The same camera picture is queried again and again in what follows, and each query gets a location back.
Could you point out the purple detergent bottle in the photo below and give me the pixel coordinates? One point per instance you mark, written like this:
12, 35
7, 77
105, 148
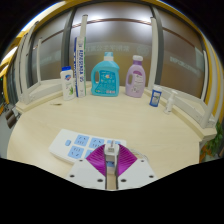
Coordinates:
136, 81

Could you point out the small white pump bottle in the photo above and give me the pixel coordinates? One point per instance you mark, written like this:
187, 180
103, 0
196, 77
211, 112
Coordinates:
170, 103

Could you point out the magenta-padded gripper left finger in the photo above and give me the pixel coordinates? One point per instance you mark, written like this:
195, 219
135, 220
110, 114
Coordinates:
86, 173

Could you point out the small blue white can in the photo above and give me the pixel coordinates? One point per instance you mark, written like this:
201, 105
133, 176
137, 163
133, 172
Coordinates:
155, 96

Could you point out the white power strip blue sockets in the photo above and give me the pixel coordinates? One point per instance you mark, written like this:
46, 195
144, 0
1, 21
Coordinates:
63, 146

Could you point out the upturned white-legged wooden table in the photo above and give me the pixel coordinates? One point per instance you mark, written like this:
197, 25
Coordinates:
196, 116
36, 96

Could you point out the blue detergent bottle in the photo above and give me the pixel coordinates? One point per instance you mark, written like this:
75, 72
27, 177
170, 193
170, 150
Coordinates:
106, 81

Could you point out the tall white toothpaste box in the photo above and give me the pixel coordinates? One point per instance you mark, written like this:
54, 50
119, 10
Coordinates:
80, 66

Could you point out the small white charger block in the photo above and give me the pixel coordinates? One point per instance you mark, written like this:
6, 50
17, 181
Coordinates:
111, 150

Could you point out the white body wash bottle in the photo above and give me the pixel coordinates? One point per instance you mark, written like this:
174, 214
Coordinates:
68, 85

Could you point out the potted green plant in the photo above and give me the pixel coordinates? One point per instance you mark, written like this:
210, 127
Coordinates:
213, 143

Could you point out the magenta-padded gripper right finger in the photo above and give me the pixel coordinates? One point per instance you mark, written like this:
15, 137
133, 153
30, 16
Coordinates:
136, 171

